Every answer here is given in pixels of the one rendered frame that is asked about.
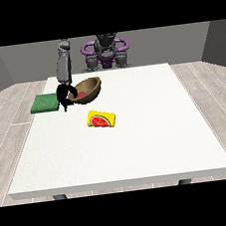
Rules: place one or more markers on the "small red ball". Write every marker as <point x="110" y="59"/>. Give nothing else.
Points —
<point x="81" y="94"/>

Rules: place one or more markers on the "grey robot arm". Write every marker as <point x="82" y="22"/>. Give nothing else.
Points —
<point x="63" y="66"/>

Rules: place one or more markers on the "green square pad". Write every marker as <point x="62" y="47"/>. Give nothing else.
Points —
<point x="44" y="103"/>

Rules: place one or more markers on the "yellow cup with melon print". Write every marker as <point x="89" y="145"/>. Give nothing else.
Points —
<point x="101" y="118"/>

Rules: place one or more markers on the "brown wooden bowl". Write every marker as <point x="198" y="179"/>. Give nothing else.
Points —
<point x="90" y="87"/>

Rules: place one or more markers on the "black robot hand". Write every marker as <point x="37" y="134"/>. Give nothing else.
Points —
<point x="62" y="93"/>

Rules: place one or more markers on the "grey robot trunk purple rings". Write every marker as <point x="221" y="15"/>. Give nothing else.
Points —
<point x="106" y="54"/>

